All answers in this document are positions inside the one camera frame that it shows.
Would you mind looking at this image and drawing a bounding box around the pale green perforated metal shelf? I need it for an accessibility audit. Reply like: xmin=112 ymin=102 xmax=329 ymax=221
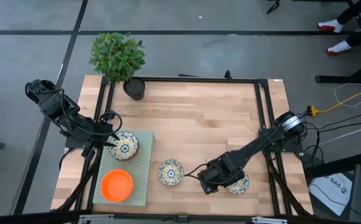
xmin=92 ymin=129 xmax=156 ymax=207

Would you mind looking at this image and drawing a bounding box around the orange plastic bowl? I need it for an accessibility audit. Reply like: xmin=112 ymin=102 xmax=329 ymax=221
xmin=100 ymin=169 xmax=135 ymax=203

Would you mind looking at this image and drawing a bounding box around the yellow extension cable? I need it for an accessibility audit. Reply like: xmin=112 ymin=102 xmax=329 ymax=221
xmin=306 ymin=83 xmax=361 ymax=118

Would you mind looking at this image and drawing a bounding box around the black aluminium rig frame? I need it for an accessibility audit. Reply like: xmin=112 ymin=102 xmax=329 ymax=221
xmin=50 ymin=75 xmax=315 ymax=224

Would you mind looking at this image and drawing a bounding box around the white printed bag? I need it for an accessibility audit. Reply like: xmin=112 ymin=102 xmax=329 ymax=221
xmin=307 ymin=172 xmax=354 ymax=217

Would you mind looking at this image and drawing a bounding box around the thin white cable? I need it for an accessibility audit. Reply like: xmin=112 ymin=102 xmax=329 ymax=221
xmin=334 ymin=81 xmax=361 ymax=108

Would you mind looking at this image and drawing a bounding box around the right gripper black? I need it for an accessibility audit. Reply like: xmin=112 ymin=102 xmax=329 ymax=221
xmin=197 ymin=161 xmax=247 ymax=195

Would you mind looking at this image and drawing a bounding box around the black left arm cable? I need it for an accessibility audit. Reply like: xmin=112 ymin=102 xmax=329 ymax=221
xmin=98 ymin=110 xmax=124 ymax=137

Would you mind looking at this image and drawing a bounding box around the green plant in black pot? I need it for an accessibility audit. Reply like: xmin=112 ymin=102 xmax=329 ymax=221
xmin=88 ymin=31 xmax=147 ymax=101

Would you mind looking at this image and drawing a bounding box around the black power cable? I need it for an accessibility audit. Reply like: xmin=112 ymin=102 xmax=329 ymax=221
xmin=298 ymin=108 xmax=361 ymax=131

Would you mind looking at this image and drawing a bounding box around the person's foot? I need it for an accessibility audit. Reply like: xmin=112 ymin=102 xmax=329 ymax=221
xmin=317 ymin=18 xmax=345 ymax=34
xmin=326 ymin=39 xmax=352 ymax=57

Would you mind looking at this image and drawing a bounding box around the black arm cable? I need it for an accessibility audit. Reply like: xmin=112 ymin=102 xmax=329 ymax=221
xmin=98 ymin=110 xmax=124 ymax=137
xmin=183 ymin=163 xmax=209 ymax=181

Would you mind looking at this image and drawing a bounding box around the blue yellow floral ceramic bowl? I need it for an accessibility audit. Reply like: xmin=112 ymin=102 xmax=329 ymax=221
xmin=107 ymin=131 xmax=140 ymax=162
xmin=225 ymin=174 xmax=250 ymax=195
xmin=157 ymin=159 xmax=185 ymax=187

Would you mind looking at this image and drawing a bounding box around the silver metal bracket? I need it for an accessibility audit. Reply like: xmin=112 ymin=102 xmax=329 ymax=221
xmin=78 ymin=213 xmax=115 ymax=223
xmin=251 ymin=217 xmax=289 ymax=224

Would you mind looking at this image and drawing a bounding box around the black floor beam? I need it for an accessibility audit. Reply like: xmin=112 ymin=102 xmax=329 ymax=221
xmin=303 ymin=151 xmax=361 ymax=179

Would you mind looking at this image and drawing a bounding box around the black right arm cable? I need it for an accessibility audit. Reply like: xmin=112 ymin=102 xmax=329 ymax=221
xmin=183 ymin=163 xmax=209 ymax=181

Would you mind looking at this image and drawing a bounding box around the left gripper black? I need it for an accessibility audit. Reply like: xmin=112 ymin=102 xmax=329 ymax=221
xmin=81 ymin=122 xmax=121 ymax=160

